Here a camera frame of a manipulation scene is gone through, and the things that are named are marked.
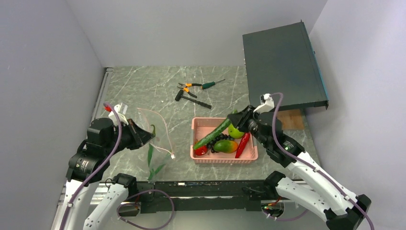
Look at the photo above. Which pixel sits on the black hammer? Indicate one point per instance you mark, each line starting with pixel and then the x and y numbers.
pixel 180 95

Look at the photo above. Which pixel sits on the red chili pepper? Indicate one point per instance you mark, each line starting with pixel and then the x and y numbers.
pixel 243 142

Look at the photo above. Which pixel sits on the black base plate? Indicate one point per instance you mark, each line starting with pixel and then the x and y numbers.
pixel 249 195

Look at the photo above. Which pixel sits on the clear zip top bag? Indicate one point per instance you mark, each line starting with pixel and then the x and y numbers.
pixel 162 139

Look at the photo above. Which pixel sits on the pink plastic basket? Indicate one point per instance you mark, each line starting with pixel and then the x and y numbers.
pixel 249 155

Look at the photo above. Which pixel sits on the orange handled pliers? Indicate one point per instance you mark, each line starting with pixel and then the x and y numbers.
pixel 185 87

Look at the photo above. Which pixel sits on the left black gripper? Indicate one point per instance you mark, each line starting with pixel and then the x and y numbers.
pixel 140 136

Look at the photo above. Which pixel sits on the red tomato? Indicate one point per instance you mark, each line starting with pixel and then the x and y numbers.
pixel 201 151

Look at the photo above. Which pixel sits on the green red mango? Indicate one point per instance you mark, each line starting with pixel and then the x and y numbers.
pixel 225 146

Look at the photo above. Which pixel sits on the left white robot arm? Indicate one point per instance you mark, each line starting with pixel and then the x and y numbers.
pixel 86 169

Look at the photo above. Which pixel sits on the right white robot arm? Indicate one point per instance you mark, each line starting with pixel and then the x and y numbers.
pixel 291 155

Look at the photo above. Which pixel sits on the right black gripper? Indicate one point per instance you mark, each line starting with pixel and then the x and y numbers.
pixel 239 120

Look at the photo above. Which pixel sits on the green chili pepper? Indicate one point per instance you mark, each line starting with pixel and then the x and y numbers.
pixel 153 130

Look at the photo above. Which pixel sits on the dark green metal box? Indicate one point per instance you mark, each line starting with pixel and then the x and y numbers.
pixel 282 59

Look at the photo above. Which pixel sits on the green handled screwdriver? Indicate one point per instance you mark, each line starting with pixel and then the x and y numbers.
pixel 210 84

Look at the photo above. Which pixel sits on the aluminium frame rail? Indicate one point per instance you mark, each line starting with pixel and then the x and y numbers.
pixel 329 200

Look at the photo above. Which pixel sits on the dark grape bunch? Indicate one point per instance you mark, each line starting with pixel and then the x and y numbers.
pixel 210 145

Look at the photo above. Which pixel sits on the green cucumber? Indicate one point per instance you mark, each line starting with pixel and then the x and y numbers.
pixel 212 133

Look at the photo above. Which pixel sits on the wooden board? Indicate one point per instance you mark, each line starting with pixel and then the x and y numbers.
pixel 291 119

